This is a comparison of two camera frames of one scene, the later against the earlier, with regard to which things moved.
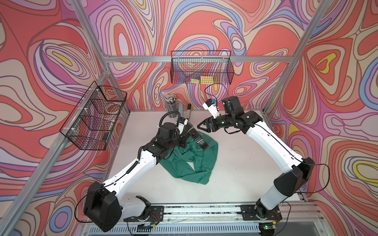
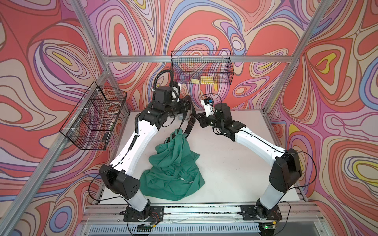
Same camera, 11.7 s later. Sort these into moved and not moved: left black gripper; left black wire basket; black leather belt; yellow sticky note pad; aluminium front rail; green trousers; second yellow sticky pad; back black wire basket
Moved: green trousers; black leather belt; left black gripper
Not moved: aluminium front rail; second yellow sticky pad; left black wire basket; yellow sticky note pad; back black wire basket
